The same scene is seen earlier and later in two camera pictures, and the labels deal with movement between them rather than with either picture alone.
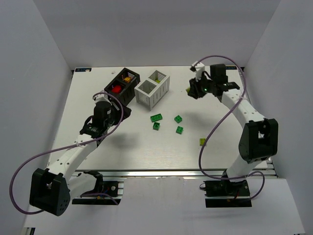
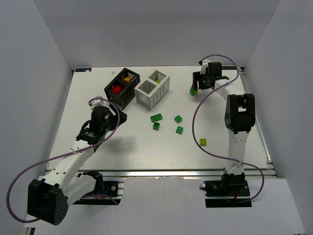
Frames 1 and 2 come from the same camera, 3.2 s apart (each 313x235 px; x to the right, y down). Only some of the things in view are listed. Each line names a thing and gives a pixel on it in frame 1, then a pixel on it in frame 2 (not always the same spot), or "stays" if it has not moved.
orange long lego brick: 127,79 stays
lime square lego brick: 202,140 stays
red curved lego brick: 116,88 stays
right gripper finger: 194,91 → 196,76
